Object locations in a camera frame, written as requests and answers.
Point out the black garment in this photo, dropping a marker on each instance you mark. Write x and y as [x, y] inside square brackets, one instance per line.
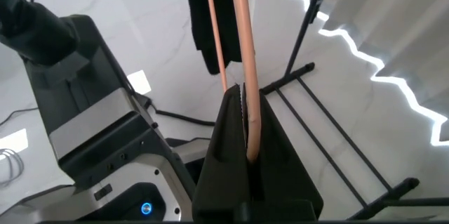
[207, 24]

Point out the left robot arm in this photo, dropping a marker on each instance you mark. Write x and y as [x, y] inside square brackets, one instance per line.
[31, 31]

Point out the black clothes rack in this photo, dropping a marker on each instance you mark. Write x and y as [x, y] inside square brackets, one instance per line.
[315, 139]

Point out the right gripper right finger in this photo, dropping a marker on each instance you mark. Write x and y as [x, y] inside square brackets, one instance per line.
[284, 175]

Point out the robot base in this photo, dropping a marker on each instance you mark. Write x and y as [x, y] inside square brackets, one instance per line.
[98, 129]

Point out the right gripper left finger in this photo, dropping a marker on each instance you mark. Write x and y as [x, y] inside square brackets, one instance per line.
[224, 175]

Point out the pink clothes hanger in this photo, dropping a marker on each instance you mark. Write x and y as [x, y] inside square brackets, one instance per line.
[247, 41]

